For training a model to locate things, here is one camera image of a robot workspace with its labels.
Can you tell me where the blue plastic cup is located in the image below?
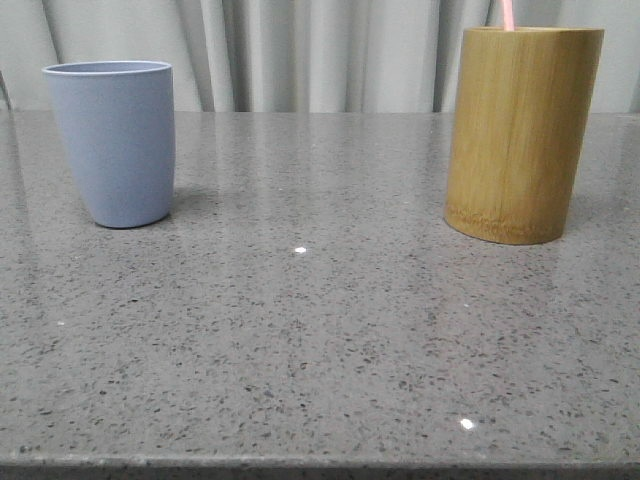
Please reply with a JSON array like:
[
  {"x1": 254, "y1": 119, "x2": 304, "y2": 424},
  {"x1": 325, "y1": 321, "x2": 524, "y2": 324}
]
[{"x1": 42, "y1": 60, "x2": 176, "y2": 228}]

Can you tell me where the grey curtain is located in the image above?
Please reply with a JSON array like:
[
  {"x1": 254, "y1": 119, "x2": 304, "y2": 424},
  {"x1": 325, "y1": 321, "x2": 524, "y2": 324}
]
[{"x1": 0, "y1": 0, "x2": 640, "y2": 114}]

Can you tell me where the bamboo wooden holder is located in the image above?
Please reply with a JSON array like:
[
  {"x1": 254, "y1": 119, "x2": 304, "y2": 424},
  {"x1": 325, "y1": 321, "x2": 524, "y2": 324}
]
[{"x1": 444, "y1": 27, "x2": 604, "y2": 245}]

